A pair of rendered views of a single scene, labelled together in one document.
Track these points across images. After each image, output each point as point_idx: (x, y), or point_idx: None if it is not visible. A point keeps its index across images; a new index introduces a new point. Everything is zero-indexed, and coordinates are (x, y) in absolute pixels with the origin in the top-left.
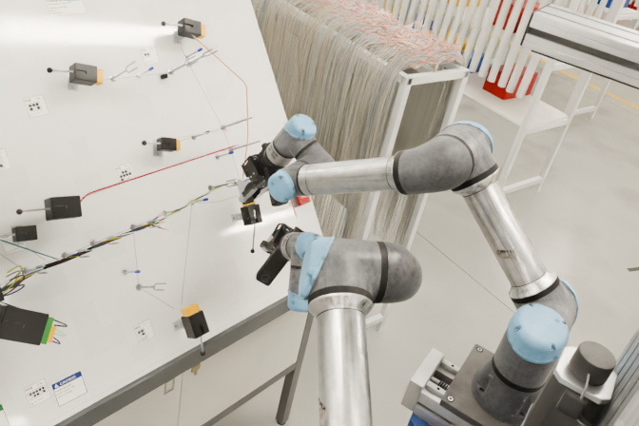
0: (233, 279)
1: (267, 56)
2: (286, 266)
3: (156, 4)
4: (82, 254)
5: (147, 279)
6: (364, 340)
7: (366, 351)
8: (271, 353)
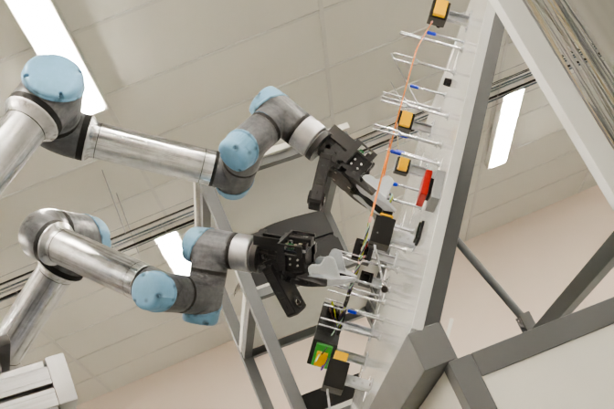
0: (390, 335)
1: None
2: (403, 319)
3: None
4: (347, 292)
5: (383, 329)
6: (26, 281)
7: (23, 288)
8: None
